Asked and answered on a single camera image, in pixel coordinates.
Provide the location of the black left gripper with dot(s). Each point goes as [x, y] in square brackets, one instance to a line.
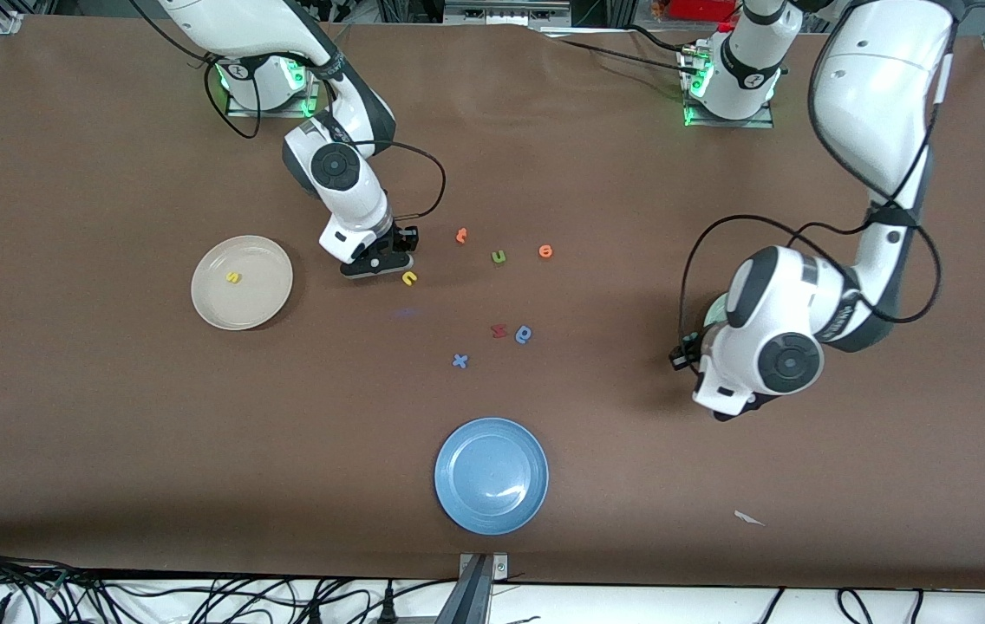
[688, 351]

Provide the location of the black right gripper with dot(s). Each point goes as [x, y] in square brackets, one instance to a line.
[404, 237]

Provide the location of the yellow foam letter u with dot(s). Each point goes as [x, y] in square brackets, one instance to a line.
[409, 279]

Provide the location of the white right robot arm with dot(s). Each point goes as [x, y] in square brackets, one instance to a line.
[345, 191]

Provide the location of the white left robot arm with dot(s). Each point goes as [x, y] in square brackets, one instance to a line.
[874, 95]

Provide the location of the green plate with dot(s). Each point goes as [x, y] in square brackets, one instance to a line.
[715, 314]

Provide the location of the brown table cover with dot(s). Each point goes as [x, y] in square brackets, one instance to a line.
[492, 156]

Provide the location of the blue foam letter a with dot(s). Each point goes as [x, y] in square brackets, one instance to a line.
[524, 335]

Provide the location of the beige brown plate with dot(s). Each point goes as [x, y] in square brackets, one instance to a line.
[254, 299]

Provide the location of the white paper scrap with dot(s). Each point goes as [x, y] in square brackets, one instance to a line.
[746, 517]

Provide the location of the blue plate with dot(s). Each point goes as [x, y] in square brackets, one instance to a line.
[491, 477]

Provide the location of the grey metal box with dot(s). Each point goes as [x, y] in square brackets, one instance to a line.
[505, 10]

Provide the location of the red box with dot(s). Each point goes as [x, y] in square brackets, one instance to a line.
[701, 9]

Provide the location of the black power plug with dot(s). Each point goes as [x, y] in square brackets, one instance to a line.
[315, 614]
[387, 607]

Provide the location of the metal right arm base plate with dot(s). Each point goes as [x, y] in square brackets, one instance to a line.
[284, 113]

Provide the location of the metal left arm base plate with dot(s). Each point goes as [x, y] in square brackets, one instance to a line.
[753, 124]

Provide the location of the metal table edge bracket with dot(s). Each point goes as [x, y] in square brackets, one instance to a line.
[479, 589]

